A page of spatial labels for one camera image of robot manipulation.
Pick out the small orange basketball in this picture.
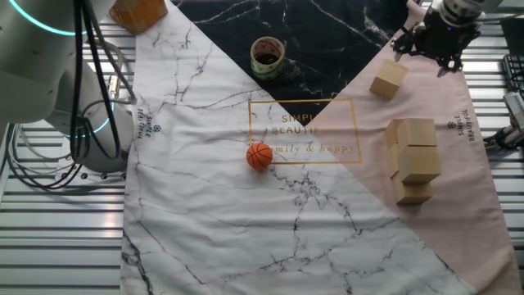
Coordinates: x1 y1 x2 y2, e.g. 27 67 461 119
246 142 274 171

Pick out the small silver device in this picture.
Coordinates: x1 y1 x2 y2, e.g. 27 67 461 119
502 92 524 129

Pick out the wooden cube block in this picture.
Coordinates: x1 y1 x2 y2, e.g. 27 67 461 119
386 118 404 151
395 117 438 148
393 179 434 207
369 59 409 101
387 143 400 179
396 145 442 184

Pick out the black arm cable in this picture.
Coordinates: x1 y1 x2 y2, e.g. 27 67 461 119
69 0 124 163

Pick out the marble pink black cloth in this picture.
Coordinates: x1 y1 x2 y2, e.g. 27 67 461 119
120 0 524 295

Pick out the grey cable with connector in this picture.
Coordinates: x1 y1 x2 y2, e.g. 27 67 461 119
92 39 138 106

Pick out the roll of clear tape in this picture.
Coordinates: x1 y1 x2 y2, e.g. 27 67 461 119
250 35 287 81

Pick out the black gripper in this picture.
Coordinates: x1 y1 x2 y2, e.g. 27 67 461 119
391 11 482 79

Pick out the open cardboard box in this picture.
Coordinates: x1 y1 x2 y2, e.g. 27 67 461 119
108 0 169 36

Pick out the black device mount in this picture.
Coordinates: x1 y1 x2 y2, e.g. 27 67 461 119
482 125 524 151

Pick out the black base cable bundle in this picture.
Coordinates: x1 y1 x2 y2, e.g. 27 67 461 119
0 118 97 190

